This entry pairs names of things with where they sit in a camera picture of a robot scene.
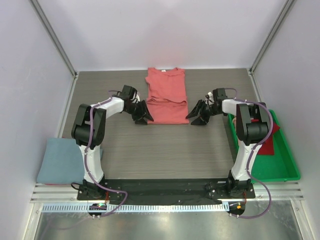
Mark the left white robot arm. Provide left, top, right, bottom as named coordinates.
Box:
left=71, top=85, right=154, bottom=200

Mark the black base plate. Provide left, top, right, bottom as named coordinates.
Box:
left=77, top=178, right=256, bottom=206

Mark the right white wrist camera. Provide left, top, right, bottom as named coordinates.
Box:
left=205, top=91, right=215, bottom=105

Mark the left aluminium frame post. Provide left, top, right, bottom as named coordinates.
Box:
left=27, top=0, right=79, bottom=79

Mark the slotted cable duct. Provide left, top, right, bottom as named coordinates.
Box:
left=42, top=202, right=229, bottom=214

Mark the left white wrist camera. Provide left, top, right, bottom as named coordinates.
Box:
left=132, top=91, right=141, bottom=104

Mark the folded blue t shirt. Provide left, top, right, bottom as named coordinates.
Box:
left=36, top=138, right=88, bottom=185

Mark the dark red t shirt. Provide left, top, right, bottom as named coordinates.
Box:
left=257, top=122, right=280, bottom=156

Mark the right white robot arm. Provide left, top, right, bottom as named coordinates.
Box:
left=186, top=88, right=273, bottom=200

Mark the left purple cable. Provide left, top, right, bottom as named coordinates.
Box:
left=83, top=89, right=128, bottom=217

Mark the aluminium frame post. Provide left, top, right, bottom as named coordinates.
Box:
left=249, top=0, right=298, bottom=75
left=27, top=0, right=79, bottom=79

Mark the light pink t shirt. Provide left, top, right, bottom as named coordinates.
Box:
left=232, top=117, right=237, bottom=129

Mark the salmon pink t shirt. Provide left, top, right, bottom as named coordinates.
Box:
left=145, top=67, right=189, bottom=125

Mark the right aluminium frame post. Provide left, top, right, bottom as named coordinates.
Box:
left=249, top=0, right=298, bottom=75

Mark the green plastic bin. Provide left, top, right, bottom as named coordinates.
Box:
left=227, top=109, right=302, bottom=183

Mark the aluminium front rail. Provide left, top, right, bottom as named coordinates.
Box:
left=30, top=182, right=305, bottom=203

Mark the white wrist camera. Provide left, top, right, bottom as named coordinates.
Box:
left=205, top=91, right=215, bottom=105
left=132, top=91, right=141, bottom=104

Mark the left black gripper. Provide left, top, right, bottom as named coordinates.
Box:
left=125, top=100, right=154, bottom=125

